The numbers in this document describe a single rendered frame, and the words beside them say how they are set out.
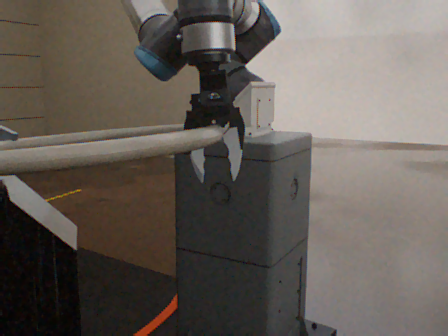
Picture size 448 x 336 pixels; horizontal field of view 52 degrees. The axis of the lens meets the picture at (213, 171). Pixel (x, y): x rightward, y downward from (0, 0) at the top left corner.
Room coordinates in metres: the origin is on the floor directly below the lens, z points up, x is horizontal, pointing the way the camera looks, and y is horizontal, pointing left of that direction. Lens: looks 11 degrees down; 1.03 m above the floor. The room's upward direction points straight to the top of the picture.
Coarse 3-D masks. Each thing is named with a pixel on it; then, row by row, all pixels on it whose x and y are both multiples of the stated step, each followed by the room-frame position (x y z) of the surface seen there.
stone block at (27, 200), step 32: (0, 192) 1.15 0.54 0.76; (32, 192) 1.28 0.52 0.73; (0, 224) 1.12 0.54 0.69; (32, 224) 1.19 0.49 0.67; (64, 224) 1.34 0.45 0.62; (0, 256) 1.11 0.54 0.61; (32, 256) 1.19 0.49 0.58; (64, 256) 1.27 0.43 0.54; (0, 288) 1.11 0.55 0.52; (32, 288) 1.18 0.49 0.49; (64, 288) 1.26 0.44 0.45; (0, 320) 1.10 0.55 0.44; (32, 320) 1.17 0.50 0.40; (64, 320) 1.26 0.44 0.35
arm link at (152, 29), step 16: (128, 0) 1.05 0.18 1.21; (144, 0) 1.01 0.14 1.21; (160, 0) 1.03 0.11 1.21; (128, 16) 1.05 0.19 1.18; (144, 16) 0.97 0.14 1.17; (160, 16) 0.95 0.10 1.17; (176, 16) 0.90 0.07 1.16; (144, 32) 0.94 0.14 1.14; (160, 32) 0.91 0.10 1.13; (176, 32) 0.89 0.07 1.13; (144, 48) 0.91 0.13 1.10; (160, 48) 0.90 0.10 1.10; (176, 48) 0.90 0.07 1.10; (144, 64) 0.91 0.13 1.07; (160, 64) 0.90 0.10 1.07; (176, 64) 0.91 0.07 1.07; (160, 80) 0.93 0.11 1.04
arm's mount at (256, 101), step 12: (252, 84) 1.61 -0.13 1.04; (264, 84) 1.70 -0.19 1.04; (240, 96) 1.63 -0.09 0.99; (252, 96) 1.63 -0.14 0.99; (264, 96) 1.71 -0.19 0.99; (240, 108) 1.64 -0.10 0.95; (252, 108) 1.63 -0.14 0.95; (264, 108) 1.71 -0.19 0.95; (252, 120) 1.63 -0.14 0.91; (264, 120) 1.71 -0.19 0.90; (252, 132) 1.64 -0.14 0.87; (264, 132) 1.71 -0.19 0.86
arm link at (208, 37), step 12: (204, 24) 0.76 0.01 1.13; (216, 24) 0.76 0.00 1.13; (228, 24) 0.77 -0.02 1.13; (180, 36) 0.79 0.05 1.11; (192, 36) 0.76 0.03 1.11; (204, 36) 0.76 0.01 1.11; (216, 36) 0.76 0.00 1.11; (228, 36) 0.77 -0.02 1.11; (192, 48) 0.76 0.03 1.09; (204, 48) 0.75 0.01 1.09; (216, 48) 0.76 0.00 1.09; (228, 48) 0.77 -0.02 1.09
